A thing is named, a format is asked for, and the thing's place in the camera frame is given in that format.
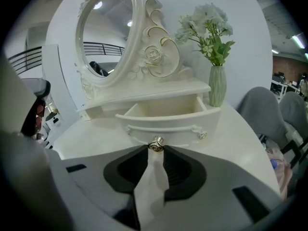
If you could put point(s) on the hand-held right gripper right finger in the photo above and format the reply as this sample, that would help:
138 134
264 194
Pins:
216 191

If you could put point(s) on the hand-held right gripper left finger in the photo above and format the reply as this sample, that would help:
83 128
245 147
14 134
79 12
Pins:
96 196

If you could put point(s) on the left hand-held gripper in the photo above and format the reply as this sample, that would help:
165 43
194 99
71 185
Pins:
12 100

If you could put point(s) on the white ornate dressing table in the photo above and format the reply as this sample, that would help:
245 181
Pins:
231 133

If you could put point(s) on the small white drawer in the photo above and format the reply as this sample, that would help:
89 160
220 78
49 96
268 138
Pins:
168 123

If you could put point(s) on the black metal railing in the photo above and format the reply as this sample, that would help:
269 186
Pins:
26 56

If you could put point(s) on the pink cloth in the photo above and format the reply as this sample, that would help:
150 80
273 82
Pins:
279 157

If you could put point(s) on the grey upholstered chair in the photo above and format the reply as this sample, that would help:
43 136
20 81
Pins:
260 114
294 107

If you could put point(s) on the oval white framed mirror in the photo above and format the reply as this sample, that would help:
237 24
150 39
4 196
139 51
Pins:
134 64

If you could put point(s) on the pale green ribbed vase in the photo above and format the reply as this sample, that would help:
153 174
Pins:
217 88

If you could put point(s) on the white office desk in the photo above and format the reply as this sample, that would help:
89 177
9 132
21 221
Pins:
280 85

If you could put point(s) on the white artificial flowers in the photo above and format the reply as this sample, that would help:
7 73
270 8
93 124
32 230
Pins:
207 20

